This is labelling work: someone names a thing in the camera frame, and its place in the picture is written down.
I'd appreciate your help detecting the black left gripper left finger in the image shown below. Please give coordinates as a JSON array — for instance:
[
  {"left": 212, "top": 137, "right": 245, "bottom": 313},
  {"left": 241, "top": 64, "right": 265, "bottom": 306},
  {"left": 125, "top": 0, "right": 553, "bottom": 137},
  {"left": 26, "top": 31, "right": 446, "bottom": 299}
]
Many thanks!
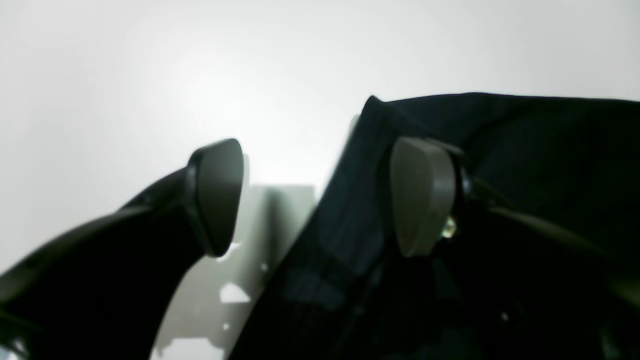
[{"left": 0, "top": 138, "right": 244, "bottom": 360}]

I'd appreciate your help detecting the black T-shirt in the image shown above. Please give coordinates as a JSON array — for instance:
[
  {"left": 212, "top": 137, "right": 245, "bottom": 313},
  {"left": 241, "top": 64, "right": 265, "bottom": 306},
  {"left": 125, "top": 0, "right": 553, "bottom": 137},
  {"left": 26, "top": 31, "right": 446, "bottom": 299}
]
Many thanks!
[{"left": 229, "top": 93, "right": 639, "bottom": 360}]

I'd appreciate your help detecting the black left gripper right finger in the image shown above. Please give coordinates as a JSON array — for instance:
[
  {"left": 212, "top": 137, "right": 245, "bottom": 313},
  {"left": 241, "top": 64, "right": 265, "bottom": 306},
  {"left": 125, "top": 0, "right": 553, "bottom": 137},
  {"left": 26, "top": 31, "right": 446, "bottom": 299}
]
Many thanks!
[{"left": 390, "top": 136, "right": 639, "bottom": 321}]

